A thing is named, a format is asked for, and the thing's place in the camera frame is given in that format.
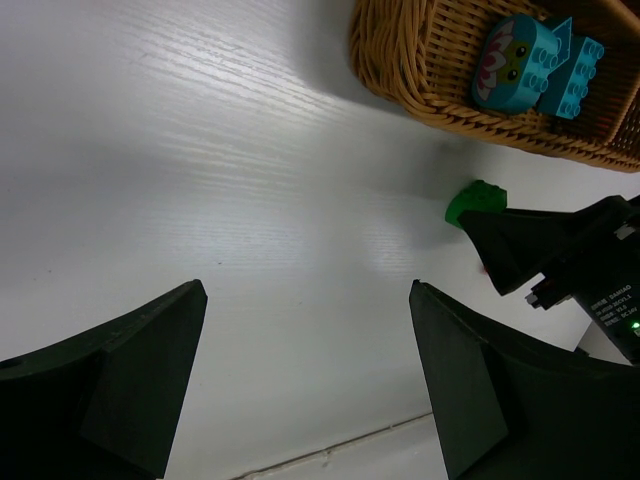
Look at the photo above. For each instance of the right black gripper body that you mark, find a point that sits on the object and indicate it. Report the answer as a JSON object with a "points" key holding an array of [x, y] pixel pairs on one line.
{"points": [[600, 271]]}

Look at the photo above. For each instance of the green lego brick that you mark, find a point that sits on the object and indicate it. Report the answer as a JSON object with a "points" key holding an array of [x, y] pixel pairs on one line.
{"points": [[476, 196]]}

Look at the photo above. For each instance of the teal lego brick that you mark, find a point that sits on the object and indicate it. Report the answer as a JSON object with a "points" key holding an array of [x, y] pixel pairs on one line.
{"points": [[518, 56]]}

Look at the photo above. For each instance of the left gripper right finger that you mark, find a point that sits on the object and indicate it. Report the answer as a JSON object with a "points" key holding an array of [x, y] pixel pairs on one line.
{"points": [[509, 406]]}

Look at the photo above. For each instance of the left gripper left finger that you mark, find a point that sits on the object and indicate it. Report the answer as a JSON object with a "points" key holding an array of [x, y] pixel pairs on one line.
{"points": [[105, 403]]}

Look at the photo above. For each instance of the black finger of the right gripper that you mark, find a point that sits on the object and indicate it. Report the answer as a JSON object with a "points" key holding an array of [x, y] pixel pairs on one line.
{"points": [[516, 245]]}

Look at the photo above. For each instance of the long teal lego stack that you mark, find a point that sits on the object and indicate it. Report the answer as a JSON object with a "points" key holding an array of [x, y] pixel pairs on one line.
{"points": [[569, 81]]}

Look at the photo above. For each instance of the brown wicker divided basket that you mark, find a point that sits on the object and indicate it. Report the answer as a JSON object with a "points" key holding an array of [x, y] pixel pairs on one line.
{"points": [[423, 56]]}

